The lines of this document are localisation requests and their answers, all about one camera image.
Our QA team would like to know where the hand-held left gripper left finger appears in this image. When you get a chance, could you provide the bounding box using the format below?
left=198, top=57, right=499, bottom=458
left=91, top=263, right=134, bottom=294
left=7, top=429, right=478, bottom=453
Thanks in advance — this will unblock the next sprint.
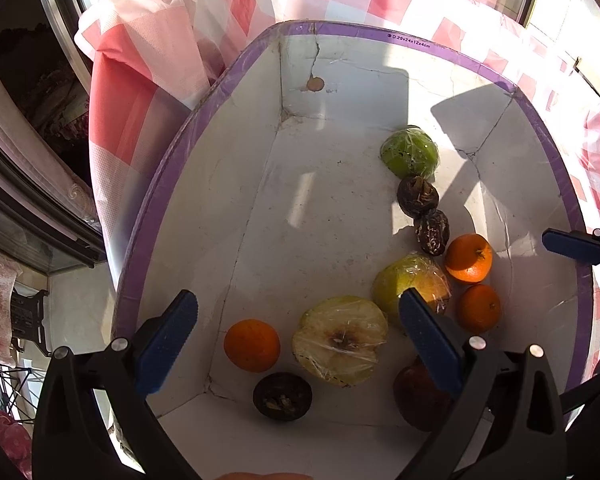
left=32, top=289, right=199, bottom=480

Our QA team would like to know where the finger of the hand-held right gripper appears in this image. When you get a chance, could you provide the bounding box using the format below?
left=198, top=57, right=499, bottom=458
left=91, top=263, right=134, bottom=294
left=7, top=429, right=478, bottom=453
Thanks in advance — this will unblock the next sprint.
left=541, top=212, right=600, bottom=266
left=557, top=347, right=600, bottom=413

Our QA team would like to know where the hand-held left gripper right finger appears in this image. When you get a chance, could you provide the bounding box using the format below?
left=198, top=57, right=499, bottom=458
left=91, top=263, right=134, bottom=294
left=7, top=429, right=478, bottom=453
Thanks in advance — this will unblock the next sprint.
left=398, top=287, right=566, bottom=480

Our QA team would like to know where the orange mandarin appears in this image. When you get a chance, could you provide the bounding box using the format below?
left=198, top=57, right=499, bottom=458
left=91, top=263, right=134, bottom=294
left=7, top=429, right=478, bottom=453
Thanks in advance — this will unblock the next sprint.
left=445, top=233, right=494, bottom=283
left=223, top=319, right=281, bottom=373
left=455, top=284, right=502, bottom=333

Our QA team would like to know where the dark red apple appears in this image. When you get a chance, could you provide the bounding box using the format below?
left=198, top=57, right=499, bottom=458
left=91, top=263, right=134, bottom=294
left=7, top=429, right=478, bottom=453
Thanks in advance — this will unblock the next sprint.
left=392, top=357, right=453, bottom=432

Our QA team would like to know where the yellow pear piece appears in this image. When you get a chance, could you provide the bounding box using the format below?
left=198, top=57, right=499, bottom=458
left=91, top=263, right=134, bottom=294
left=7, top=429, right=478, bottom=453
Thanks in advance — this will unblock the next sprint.
left=371, top=254, right=452, bottom=328

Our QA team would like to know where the yellow apple half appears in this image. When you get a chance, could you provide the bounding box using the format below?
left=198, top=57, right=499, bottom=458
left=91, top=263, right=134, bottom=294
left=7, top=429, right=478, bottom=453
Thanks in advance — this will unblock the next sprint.
left=292, top=296, right=389, bottom=387

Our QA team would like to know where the dark brown water chestnut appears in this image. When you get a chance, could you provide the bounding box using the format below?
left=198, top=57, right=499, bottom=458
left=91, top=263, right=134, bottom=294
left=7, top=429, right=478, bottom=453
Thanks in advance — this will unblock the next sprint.
left=397, top=175, right=439, bottom=218
left=253, top=371, right=313, bottom=423
left=413, top=210, right=451, bottom=257

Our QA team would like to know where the purple-rimmed cardboard box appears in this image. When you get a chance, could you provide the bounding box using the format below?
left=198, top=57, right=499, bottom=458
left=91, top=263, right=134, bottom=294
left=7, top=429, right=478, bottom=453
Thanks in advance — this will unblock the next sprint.
left=111, top=20, right=597, bottom=480

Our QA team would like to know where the green kiwi half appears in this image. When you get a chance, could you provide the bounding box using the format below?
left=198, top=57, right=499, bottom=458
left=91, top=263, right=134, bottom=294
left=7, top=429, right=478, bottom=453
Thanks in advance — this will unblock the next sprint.
left=380, top=126, right=440, bottom=181

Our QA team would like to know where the black folding stand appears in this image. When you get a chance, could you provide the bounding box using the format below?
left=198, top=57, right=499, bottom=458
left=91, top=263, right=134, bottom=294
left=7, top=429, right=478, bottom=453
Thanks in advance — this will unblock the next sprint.
left=9, top=287, right=51, bottom=357

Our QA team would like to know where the pink fabric bundle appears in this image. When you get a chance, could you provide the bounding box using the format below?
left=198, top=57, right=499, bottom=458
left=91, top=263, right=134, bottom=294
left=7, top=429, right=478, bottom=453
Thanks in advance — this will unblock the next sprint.
left=0, top=407, right=33, bottom=478

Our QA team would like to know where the red white checkered tablecloth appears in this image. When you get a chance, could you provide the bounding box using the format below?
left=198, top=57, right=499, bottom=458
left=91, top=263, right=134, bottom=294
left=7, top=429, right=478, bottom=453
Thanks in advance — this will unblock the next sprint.
left=75, top=0, right=600, bottom=401

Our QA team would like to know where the dark window frame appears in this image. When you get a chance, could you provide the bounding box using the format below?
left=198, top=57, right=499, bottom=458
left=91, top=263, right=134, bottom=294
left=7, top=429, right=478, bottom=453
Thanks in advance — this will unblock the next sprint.
left=0, top=0, right=141, bottom=276

